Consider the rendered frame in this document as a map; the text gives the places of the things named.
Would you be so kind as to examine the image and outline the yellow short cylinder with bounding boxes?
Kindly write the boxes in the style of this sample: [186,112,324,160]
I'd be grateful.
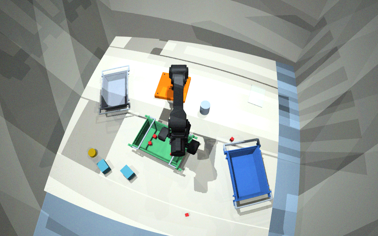
[88,148,96,158]

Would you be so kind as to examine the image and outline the green plastic tray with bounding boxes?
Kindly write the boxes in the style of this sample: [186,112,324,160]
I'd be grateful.
[128,115,198,171]

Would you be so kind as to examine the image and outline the light blue block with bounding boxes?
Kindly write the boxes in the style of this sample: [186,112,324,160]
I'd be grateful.
[97,159,111,174]
[120,165,136,180]

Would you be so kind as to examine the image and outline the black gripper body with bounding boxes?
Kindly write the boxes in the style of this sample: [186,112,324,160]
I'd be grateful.
[158,127,200,155]

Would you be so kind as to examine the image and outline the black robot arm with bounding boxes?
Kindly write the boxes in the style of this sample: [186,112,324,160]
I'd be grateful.
[168,65,191,157]

